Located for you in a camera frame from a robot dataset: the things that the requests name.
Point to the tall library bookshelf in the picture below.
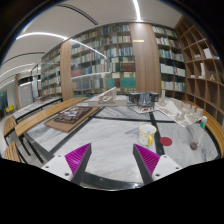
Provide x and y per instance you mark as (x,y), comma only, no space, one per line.
(125,56)

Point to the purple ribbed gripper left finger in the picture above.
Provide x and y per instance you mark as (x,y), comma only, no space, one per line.
(77,161)

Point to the white mug with yellow handle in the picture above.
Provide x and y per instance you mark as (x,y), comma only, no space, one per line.
(146,134)

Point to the yellow chair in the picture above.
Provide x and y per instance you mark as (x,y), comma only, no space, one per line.
(10,109)

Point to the white city model board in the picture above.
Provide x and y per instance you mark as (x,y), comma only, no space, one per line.
(182,113)

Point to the wooden cubby shelf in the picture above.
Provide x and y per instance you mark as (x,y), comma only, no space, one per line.
(204,69)

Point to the white building model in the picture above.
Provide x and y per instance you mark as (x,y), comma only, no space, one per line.
(108,98)

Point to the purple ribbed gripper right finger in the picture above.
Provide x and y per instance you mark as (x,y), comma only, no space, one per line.
(146,161)

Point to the brown architectural model board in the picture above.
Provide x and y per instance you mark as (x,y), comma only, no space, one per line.
(66,121)

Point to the red round coaster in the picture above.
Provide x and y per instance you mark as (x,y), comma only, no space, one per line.
(165,141)

